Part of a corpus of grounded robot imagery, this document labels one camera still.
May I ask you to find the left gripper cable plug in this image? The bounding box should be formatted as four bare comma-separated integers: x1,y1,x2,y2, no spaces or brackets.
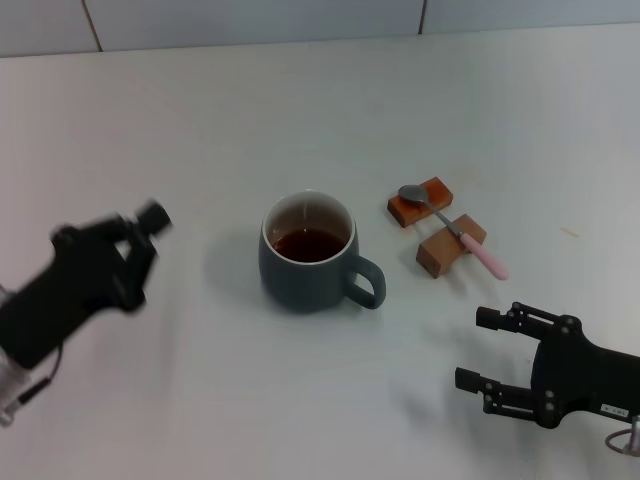
9,343,65,407

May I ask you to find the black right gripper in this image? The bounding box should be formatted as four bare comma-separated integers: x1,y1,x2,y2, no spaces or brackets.
454,301,640,430

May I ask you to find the grey mug with dark drink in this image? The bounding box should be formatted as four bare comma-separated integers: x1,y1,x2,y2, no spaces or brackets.
257,189,387,315

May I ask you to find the orange brown wooden block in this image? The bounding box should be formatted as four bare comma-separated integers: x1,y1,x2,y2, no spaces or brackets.
387,175,455,229

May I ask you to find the pink handled metal spoon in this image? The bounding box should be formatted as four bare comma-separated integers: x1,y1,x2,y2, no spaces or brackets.
397,184,510,281

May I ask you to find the light wooden arch block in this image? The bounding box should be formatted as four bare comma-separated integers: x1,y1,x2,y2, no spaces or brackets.
415,213,487,279

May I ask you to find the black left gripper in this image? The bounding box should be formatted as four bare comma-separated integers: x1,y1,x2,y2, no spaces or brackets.
0,199,174,369

